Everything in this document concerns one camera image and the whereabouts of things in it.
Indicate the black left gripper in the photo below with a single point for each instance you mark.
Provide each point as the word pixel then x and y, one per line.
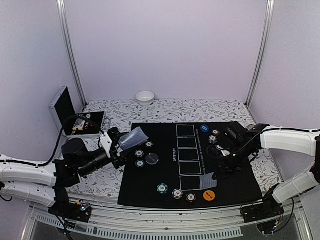
pixel 116 160

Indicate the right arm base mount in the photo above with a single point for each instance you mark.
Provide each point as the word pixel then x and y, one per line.
pixel 266 215

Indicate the blue small blind button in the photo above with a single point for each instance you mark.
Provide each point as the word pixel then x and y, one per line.
pixel 204 128

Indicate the blue peach poker chip stack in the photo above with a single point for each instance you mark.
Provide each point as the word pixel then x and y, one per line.
pixel 177 194

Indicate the blue peach chips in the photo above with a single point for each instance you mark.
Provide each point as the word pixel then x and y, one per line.
pixel 139 153

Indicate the right aluminium frame post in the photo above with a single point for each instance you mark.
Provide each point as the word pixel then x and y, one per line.
pixel 268 18

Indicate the aluminium frame post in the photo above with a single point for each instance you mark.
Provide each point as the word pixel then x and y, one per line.
pixel 268 18
pixel 62 13

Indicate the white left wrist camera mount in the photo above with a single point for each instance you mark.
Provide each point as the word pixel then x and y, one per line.
pixel 106 142

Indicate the card box in case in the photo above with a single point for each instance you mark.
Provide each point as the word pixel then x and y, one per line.
pixel 79 125

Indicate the black poker play mat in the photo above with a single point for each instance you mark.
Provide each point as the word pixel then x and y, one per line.
pixel 181 148

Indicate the black dealer button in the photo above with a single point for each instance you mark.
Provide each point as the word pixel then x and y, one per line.
pixel 152 159

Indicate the white ceramic bowl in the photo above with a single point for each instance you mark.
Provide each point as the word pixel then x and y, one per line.
pixel 145 98

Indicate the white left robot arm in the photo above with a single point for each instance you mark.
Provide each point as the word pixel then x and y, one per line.
pixel 46 182

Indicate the left aluminium frame post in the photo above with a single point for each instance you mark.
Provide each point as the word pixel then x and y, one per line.
pixel 62 13

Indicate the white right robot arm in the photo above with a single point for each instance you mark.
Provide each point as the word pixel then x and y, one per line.
pixel 264 136

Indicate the green chips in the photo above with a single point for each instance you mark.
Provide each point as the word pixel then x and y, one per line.
pixel 139 163
pixel 162 188

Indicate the aluminium poker case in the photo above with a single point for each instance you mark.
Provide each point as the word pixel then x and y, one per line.
pixel 61 107

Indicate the front aluminium rail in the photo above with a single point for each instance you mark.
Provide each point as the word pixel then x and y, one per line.
pixel 110 221

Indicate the grey playing card deck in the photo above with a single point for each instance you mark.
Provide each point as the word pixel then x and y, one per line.
pixel 132 139

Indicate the red white poker chips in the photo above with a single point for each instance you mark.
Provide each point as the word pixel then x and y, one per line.
pixel 149 144

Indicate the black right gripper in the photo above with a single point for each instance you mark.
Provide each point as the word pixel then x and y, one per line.
pixel 226 168

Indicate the orange big blind button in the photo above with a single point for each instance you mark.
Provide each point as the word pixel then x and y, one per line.
pixel 209 195

